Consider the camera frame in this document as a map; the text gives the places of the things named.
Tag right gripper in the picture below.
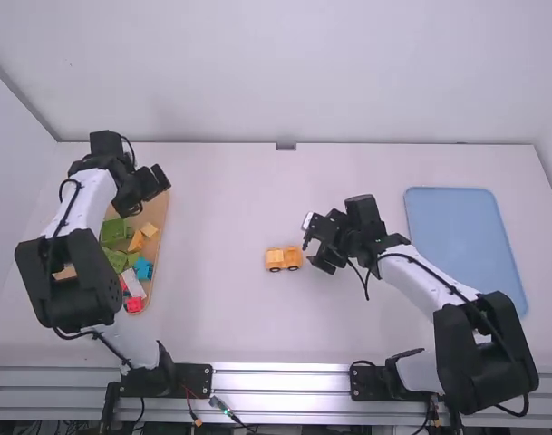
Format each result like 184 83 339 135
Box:
304 207 350 276

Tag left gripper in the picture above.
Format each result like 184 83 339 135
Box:
111 163 172 218

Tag yellow toy car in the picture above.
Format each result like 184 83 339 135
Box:
264 244 305 275

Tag tan tray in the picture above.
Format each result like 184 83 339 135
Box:
52 188 173 317

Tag large green toy brick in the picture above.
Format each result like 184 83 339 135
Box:
98 217 133 248

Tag blue toy brick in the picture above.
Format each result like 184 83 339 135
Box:
132 256 156 283

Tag white toy brick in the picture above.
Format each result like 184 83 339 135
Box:
119 267 150 301

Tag silver rails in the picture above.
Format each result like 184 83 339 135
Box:
0 361 552 428

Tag blue mat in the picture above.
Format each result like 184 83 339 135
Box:
402 186 529 318

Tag black cable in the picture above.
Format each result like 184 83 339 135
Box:
120 132 137 165
454 389 531 419
345 253 385 302
53 324 132 369

